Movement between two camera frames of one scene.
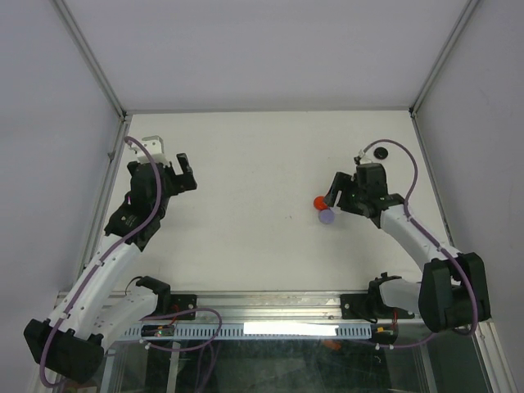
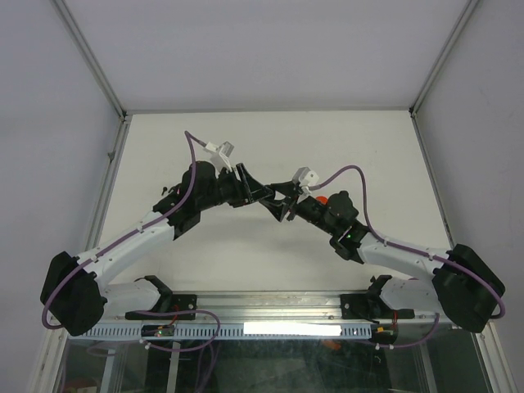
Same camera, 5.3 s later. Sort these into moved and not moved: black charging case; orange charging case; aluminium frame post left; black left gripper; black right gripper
Moved: black left gripper; black charging case; black right gripper
Not moved: orange charging case; aluminium frame post left
